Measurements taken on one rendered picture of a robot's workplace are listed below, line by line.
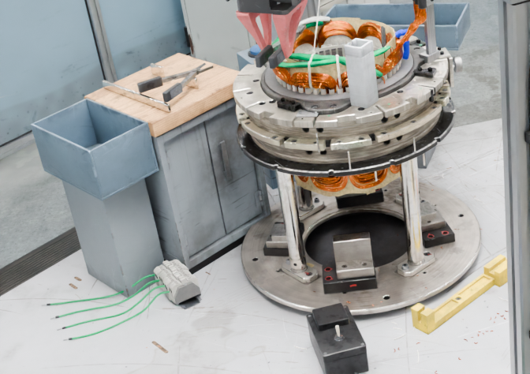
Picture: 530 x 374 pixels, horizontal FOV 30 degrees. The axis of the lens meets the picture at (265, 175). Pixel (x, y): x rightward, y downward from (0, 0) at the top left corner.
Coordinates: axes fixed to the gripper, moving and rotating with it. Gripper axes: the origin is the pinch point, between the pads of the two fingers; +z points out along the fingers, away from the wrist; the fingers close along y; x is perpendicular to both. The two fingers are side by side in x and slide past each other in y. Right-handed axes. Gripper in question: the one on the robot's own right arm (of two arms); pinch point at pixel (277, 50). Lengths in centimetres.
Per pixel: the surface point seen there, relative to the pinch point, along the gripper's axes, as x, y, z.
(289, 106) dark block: 1.6, -0.1, 9.2
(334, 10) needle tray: 48, -13, 15
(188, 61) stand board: 21.8, -29.3, 14.2
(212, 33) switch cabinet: 206, -141, 96
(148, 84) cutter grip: 7.6, -27.7, 11.6
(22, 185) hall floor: 127, -184, 127
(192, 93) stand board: 10.3, -21.6, 13.8
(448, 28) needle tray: 41.0, 10.2, 13.6
